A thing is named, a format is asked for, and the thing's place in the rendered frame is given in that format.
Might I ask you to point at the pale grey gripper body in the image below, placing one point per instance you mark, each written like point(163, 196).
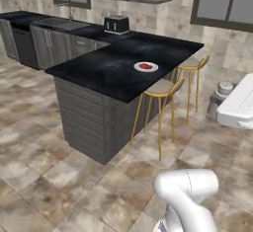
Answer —
point(217, 99)

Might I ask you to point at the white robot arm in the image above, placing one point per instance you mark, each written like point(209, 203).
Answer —
point(187, 190)

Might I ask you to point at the white round plate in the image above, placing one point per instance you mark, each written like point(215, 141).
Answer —
point(153, 67)

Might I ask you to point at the red steak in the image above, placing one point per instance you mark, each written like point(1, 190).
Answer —
point(145, 66)

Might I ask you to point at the gold stool with beige seat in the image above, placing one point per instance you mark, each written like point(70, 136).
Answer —
point(162, 88)
point(191, 63)

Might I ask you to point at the large dark-framed window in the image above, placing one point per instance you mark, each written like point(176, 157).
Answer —
point(227, 0)

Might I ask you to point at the black toaster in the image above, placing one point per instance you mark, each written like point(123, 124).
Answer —
point(116, 24)

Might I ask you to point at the grey wooden island base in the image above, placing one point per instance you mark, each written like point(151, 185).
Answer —
point(89, 117)

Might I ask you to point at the grey cupboard run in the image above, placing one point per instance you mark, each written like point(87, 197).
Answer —
point(56, 46)

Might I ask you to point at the silver tap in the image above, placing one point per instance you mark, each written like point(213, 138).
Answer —
point(69, 10)

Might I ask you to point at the grey sink basin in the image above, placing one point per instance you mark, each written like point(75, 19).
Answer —
point(61, 23)

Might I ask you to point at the black dishwasher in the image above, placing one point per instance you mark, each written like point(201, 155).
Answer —
point(25, 46)

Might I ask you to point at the narrow grey cupboard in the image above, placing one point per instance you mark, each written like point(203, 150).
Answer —
point(8, 38)

